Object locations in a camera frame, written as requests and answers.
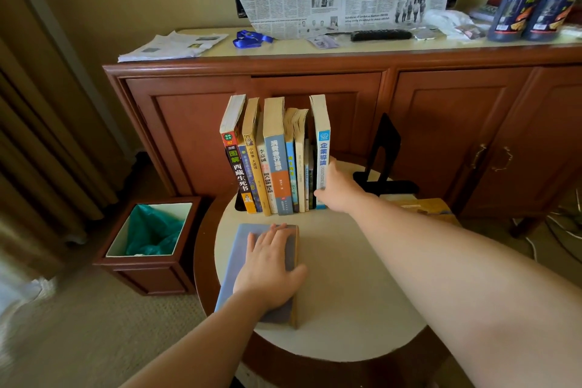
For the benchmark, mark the person's right hand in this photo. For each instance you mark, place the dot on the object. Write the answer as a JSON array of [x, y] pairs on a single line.
[[345, 194]]

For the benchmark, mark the person's left hand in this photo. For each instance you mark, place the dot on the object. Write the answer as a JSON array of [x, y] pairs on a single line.
[[268, 278]]

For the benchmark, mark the small dark picture booklet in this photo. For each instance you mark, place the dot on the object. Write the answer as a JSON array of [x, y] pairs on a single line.
[[312, 183]]

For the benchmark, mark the lavender cover book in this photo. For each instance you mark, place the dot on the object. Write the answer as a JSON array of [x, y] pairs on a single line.
[[232, 256]]

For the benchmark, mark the grey cover book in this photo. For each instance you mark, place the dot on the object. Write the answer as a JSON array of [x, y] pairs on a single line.
[[300, 165]]

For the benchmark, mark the yellowed blue cover book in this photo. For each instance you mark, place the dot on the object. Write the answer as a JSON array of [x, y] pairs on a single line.
[[291, 165]]

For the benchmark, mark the black metal bookend rack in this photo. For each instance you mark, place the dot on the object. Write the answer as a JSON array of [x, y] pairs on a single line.
[[386, 142]]

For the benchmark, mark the large white teal textbook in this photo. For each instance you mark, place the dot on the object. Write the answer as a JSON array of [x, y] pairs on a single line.
[[320, 119]]

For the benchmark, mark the yellow painting cover paperback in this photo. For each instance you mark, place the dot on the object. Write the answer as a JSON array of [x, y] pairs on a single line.
[[432, 206]]

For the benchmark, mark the dark figure cover book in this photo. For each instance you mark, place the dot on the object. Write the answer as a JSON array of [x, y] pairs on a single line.
[[251, 183]]

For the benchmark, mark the yellow picture storybook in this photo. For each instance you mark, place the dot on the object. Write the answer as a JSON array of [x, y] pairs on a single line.
[[250, 119]]

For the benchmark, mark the person's left forearm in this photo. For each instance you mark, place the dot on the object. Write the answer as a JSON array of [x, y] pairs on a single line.
[[195, 356]]

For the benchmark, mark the person's right forearm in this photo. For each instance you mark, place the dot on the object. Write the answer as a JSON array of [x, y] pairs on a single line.
[[454, 287]]

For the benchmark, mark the round wooden table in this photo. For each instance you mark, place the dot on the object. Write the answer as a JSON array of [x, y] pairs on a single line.
[[345, 287]]

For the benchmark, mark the wooden trash bin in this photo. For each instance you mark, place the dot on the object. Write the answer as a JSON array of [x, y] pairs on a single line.
[[145, 274]]

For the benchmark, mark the green bin liner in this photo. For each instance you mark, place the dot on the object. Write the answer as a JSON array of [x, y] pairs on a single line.
[[150, 231]]

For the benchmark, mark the small lavender packet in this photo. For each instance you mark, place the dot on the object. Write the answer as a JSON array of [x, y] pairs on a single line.
[[323, 42]]

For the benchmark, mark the wooden sideboard cabinet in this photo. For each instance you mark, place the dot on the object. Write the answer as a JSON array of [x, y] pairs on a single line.
[[191, 137]]

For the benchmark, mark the black remote control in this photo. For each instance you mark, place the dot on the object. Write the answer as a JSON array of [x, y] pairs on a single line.
[[382, 35]]

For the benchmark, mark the white plastic bag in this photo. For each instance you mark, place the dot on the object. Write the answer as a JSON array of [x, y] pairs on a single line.
[[448, 19]]

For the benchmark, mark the small clear packet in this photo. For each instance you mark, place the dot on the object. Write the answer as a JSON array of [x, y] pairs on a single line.
[[470, 32]]

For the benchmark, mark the grey blue flat booklet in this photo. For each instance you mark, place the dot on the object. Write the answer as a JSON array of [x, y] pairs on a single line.
[[484, 12]]

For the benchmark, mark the folded newspaper pile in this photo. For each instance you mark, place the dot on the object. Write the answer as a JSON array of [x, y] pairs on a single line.
[[168, 46]]

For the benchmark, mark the white sheer curtain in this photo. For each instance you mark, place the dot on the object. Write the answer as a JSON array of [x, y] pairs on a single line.
[[13, 297]]

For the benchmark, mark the beige curtain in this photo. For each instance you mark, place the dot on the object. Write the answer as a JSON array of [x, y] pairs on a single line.
[[36, 137]]

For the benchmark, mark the small white box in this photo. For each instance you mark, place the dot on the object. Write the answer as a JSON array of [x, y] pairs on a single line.
[[572, 30]]

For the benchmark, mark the dark red bag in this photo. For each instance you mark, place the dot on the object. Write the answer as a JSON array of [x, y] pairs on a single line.
[[576, 15]]

